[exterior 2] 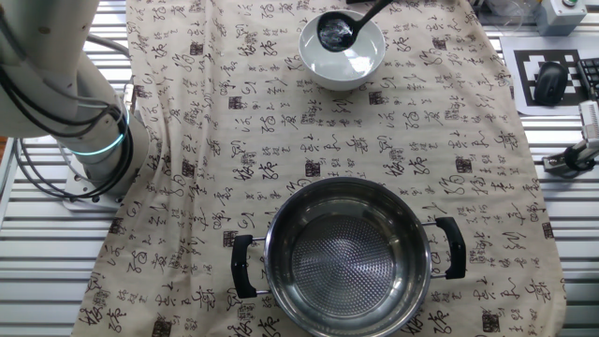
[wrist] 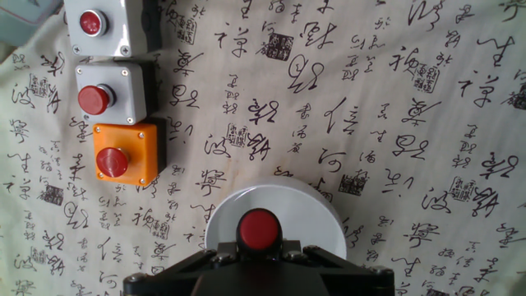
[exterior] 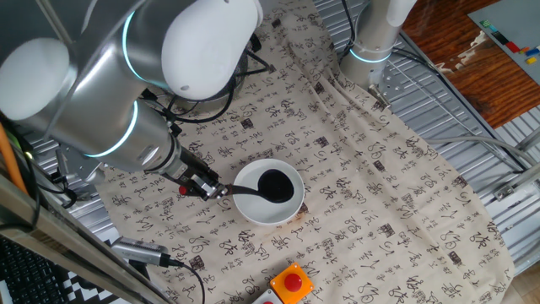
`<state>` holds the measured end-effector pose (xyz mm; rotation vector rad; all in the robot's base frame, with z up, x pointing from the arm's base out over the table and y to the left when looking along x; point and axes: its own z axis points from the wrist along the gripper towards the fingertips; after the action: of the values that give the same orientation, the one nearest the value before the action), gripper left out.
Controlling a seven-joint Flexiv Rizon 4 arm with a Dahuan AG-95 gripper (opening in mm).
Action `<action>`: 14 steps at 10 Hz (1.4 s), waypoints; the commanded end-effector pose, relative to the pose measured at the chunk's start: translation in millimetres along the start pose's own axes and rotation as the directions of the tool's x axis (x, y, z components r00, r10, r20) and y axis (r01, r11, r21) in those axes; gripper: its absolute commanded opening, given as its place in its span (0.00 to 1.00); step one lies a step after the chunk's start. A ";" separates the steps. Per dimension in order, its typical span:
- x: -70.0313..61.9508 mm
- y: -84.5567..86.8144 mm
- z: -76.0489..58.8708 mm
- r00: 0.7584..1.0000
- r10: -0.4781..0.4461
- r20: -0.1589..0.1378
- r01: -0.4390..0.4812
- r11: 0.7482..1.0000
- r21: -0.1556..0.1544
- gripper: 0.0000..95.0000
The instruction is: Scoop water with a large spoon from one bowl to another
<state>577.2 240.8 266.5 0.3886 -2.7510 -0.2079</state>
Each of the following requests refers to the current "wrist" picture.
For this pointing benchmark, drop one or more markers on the grey box flat red button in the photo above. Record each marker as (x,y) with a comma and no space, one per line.
(123,29)

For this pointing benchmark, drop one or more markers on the black ladle with red tip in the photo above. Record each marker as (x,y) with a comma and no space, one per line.
(259,230)

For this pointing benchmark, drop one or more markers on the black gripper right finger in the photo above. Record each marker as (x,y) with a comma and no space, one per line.
(353,275)

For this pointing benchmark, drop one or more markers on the orange emergency stop button box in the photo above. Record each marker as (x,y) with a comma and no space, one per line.
(139,156)

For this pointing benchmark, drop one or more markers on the clear plastic container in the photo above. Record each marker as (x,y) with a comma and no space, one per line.
(24,20)

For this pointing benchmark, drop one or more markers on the grey box red mushroom button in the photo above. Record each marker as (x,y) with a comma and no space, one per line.
(127,94)

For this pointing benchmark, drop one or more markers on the white ceramic bowl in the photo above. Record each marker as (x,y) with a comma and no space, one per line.
(296,222)

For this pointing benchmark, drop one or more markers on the beige calligraphy print tablecloth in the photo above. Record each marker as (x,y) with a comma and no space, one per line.
(328,144)

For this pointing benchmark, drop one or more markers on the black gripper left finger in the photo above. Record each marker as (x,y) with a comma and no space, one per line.
(172,275)

